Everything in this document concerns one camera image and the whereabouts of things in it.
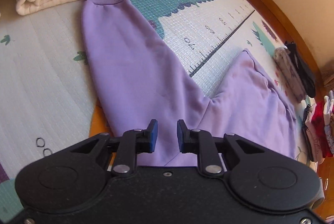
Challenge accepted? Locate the purple sweatshirt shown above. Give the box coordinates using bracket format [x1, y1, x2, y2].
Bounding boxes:
[82, 0, 296, 166]

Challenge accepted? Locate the cartoon foam play mat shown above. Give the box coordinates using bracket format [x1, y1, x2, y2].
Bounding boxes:
[1, 0, 295, 222]

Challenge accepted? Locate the striped folded garment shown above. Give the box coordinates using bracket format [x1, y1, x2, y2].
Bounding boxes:
[301, 104, 314, 162]

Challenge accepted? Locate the white floral folded garment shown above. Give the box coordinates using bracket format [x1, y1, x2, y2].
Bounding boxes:
[273, 47, 306, 103]

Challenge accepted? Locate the pink folded garment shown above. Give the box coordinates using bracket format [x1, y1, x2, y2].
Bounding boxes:
[306, 100, 333, 164]

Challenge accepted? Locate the black folded garment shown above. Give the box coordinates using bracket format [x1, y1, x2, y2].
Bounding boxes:
[285, 41, 316, 98]

